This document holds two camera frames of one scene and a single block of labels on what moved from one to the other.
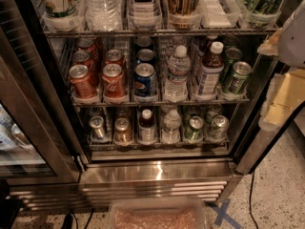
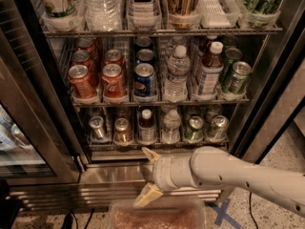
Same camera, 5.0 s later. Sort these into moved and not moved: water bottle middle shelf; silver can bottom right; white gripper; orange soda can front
Moved: white gripper
Not moved: orange soda can front; water bottle middle shelf; silver can bottom right
